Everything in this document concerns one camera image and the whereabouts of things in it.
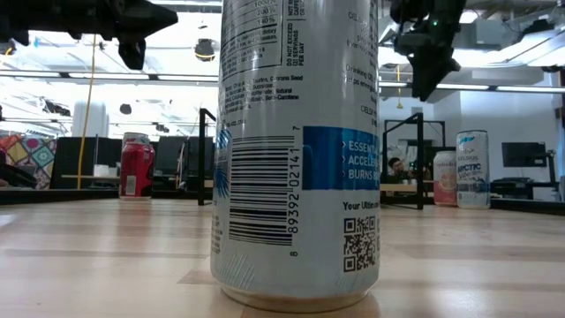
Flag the pink white Spindrift can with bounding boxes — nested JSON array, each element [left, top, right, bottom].
[[432, 150, 459, 207]]

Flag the black dome ceiling fixture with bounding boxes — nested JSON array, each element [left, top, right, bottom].
[[193, 38, 217, 63]]

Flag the black monitor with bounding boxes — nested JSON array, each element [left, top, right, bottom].
[[501, 141, 547, 169]]

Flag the grey rectangular duct box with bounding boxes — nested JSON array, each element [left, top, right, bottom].
[[454, 19, 509, 50]]

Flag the white arctic vibe can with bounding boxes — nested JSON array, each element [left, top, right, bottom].
[[456, 130, 491, 210]]

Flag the black desk partition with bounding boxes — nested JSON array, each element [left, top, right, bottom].
[[49, 135, 216, 191]]

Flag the colourful patterned quilt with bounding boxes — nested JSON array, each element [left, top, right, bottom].
[[0, 134, 57, 191]]

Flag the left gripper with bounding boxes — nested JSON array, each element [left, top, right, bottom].
[[101, 0, 179, 71]]

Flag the wooden shelf black metal legs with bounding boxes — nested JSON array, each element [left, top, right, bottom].
[[197, 108, 447, 211]]

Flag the person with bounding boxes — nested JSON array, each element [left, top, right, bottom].
[[387, 156, 432, 185]]

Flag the long ceiling light strip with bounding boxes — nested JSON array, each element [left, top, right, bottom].
[[378, 80, 565, 95], [0, 69, 221, 83]]

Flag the black desk equipment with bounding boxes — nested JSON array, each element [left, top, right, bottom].
[[489, 176, 561, 201]]

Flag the white column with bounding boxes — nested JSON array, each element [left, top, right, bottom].
[[72, 100, 110, 139]]

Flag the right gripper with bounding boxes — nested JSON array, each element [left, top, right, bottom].
[[390, 0, 467, 102]]

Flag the black monitor stand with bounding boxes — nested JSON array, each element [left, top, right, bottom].
[[545, 149, 558, 185]]

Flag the black aluminium rig frame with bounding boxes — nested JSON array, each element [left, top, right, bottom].
[[0, 187, 213, 206], [488, 196, 565, 217]]

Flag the white box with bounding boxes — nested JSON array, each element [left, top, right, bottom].
[[93, 163, 119, 178]]

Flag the red cola can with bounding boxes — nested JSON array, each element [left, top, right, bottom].
[[118, 140, 156, 201]]

